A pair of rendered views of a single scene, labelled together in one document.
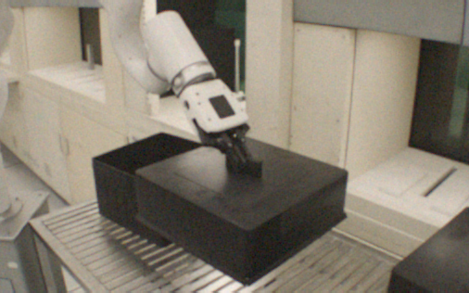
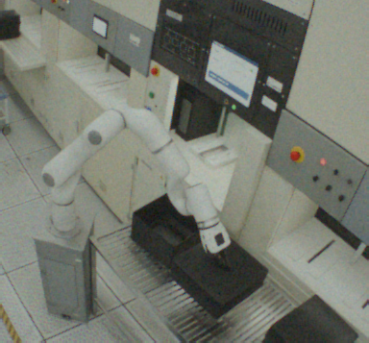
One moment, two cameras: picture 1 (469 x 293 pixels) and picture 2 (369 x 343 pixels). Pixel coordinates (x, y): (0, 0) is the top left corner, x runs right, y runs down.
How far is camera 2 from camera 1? 0.98 m
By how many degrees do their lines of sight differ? 14
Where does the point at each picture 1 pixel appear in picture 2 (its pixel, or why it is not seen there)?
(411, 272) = (278, 328)
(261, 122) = (233, 207)
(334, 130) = (271, 225)
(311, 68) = (268, 191)
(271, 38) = (250, 171)
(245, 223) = (221, 302)
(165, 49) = (197, 208)
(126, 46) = (174, 192)
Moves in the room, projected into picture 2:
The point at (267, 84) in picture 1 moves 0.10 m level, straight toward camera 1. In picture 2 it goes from (241, 191) to (240, 206)
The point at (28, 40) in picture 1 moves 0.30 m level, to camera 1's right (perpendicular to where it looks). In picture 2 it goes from (60, 40) to (92, 43)
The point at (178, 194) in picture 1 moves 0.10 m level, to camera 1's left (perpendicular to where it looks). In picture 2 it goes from (194, 280) to (167, 275)
